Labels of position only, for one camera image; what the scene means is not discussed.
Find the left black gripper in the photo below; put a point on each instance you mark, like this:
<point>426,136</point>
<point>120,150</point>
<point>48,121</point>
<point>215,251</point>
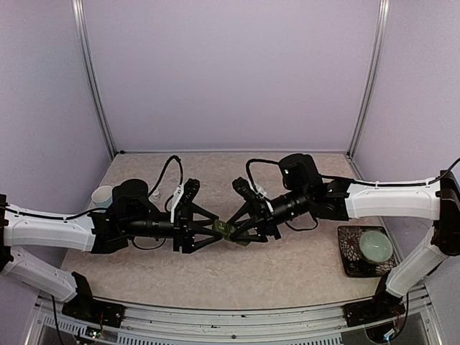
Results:
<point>180,233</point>

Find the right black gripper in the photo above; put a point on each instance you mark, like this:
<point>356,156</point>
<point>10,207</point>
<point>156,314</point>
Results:
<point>262,215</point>

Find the green weekly pill organizer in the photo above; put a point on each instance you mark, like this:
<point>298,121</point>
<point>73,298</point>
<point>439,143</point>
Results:
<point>226,230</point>

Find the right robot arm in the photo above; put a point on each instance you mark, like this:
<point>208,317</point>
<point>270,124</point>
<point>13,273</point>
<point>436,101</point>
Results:
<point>342,199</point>

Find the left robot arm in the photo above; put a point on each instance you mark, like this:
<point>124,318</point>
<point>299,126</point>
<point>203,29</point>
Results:
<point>99,231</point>

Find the white pill bottle rear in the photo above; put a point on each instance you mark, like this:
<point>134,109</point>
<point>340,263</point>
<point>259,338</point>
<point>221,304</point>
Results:
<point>156,195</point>

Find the light blue mug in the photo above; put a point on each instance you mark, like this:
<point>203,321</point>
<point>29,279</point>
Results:
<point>102,196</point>

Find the black floral square plate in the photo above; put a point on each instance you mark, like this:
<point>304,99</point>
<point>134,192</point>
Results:
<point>355,265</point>

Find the pale green bowl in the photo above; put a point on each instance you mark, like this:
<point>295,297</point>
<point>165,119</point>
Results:
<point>375,247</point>

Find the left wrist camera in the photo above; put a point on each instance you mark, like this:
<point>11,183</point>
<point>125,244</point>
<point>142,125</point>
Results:
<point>183,196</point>

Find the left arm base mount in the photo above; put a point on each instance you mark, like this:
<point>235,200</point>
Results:
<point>95,311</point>

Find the front aluminium rail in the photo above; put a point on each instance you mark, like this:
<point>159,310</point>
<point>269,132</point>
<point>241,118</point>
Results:
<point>319,324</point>

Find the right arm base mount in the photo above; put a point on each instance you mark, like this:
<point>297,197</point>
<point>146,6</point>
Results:
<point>375,309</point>

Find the left aluminium frame post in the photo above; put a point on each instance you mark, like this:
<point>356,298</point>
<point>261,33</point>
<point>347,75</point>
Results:
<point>85,47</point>

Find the aluminium frame post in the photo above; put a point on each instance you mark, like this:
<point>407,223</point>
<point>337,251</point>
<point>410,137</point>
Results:
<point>377,47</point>
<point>85,47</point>

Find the right aluminium frame post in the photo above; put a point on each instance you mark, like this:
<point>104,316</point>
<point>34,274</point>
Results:
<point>377,47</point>

